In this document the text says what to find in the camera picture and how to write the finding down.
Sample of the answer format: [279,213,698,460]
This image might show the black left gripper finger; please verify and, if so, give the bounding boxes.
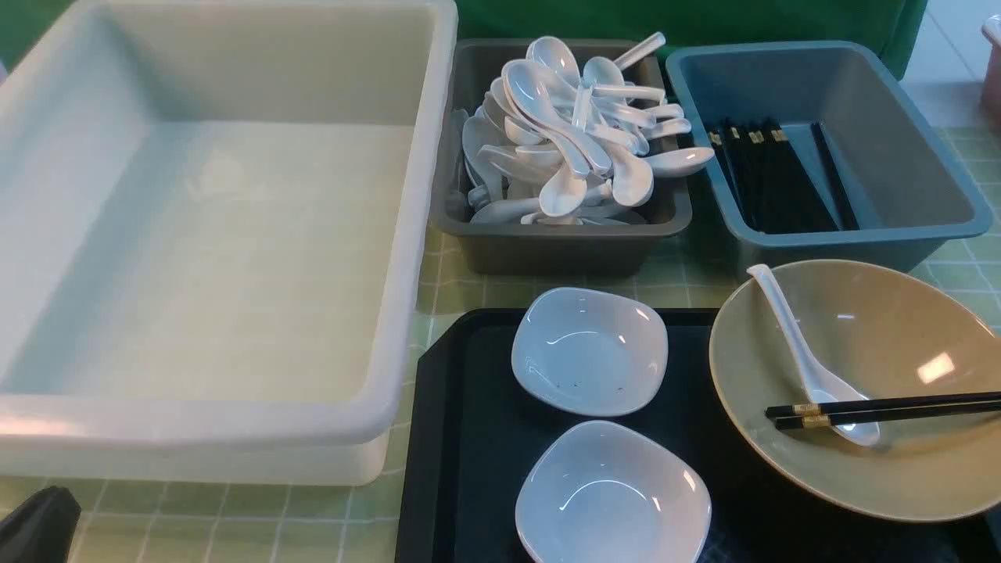
[1,486,81,562]

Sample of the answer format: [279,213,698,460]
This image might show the white square dish front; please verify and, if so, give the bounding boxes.
[515,420,712,562]

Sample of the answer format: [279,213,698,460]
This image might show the white square dish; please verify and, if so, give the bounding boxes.
[511,286,669,418]
[515,420,712,562]

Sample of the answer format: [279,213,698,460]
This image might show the black chopstick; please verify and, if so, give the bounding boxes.
[764,391,1000,419]
[772,400,1000,431]

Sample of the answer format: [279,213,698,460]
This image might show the white soup spoon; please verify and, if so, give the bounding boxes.
[747,264,866,403]

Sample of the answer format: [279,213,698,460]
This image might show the tan noodle bowl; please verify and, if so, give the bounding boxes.
[709,260,1000,522]

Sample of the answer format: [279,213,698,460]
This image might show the green checkered tablecloth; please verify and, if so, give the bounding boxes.
[0,125,1001,563]

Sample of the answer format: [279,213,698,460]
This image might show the large white plastic tub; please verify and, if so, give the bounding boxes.
[1,1,457,486]

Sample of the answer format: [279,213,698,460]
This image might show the black serving tray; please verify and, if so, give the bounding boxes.
[396,309,999,562]

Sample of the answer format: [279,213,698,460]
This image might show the grey spoon bin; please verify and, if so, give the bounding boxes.
[429,38,693,277]

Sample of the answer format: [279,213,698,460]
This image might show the pile of white spoons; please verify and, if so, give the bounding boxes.
[457,31,716,225]

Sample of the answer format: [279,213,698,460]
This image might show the bundle of black chopsticks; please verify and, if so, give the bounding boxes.
[708,118,860,235]

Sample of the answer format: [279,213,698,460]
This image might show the blue-grey chopstick bin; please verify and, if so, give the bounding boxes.
[665,41,994,282]

